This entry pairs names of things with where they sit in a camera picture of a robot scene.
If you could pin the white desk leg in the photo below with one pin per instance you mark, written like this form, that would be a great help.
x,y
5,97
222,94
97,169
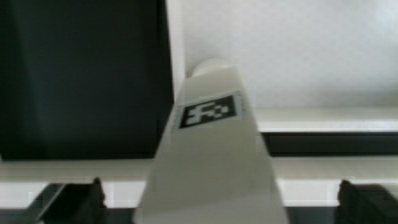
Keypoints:
x,y
211,185

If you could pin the white desk top tray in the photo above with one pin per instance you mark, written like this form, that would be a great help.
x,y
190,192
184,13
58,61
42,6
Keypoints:
x,y
316,50

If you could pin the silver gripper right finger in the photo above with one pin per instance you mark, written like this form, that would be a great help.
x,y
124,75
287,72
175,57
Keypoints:
x,y
369,203

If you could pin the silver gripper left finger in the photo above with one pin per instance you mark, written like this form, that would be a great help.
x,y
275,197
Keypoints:
x,y
69,204

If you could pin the white L-shaped fence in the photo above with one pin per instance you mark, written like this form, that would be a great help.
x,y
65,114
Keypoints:
x,y
309,178

